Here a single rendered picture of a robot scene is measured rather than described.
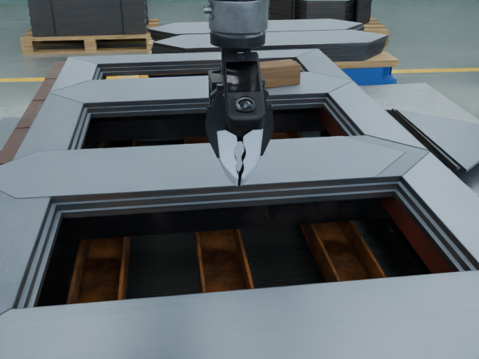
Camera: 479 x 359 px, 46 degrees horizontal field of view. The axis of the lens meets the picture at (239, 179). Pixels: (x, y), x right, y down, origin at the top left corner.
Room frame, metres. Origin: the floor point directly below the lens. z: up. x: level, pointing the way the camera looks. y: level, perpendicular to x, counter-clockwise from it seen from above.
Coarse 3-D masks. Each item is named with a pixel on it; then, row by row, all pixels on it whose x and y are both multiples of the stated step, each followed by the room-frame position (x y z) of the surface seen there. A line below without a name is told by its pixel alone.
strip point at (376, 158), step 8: (344, 136) 1.00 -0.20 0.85; (352, 144) 0.96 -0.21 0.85; (360, 144) 0.96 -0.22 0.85; (368, 144) 0.96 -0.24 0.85; (360, 152) 0.93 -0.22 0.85; (368, 152) 0.93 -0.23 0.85; (376, 152) 0.93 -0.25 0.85; (384, 152) 0.93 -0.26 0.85; (392, 152) 0.93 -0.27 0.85; (400, 152) 0.93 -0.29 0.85; (368, 160) 0.89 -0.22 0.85; (376, 160) 0.89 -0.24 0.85; (384, 160) 0.89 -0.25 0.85; (392, 160) 0.89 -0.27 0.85; (368, 168) 0.86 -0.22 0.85; (376, 168) 0.86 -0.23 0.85; (384, 168) 0.86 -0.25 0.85; (376, 176) 0.83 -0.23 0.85
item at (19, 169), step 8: (16, 160) 0.89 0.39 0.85; (24, 160) 0.89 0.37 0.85; (32, 160) 0.89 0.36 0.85; (0, 168) 0.86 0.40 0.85; (8, 168) 0.86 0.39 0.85; (16, 168) 0.86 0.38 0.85; (24, 168) 0.86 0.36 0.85; (0, 176) 0.83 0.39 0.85; (8, 176) 0.83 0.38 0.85; (16, 176) 0.83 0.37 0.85; (24, 176) 0.83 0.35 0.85; (0, 184) 0.80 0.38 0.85; (8, 184) 0.80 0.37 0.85; (16, 184) 0.80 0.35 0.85; (8, 192) 0.77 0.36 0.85; (16, 192) 0.77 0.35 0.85
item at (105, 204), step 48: (288, 96) 1.26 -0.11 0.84; (384, 144) 0.97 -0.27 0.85; (144, 192) 0.78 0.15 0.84; (192, 192) 0.79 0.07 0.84; (240, 192) 0.79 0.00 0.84; (288, 192) 0.80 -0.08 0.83; (336, 192) 0.81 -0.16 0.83; (384, 192) 0.81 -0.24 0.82; (48, 240) 0.67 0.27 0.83; (432, 240) 0.68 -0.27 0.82
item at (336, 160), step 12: (312, 144) 0.96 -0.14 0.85; (324, 144) 0.96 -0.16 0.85; (336, 144) 0.96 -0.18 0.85; (348, 144) 0.96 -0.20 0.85; (312, 156) 0.91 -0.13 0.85; (324, 156) 0.91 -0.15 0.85; (336, 156) 0.91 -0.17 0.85; (348, 156) 0.91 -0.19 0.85; (324, 168) 0.86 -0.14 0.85; (336, 168) 0.86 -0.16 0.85; (348, 168) 0.86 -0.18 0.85; (360, 168) 0.86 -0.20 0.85
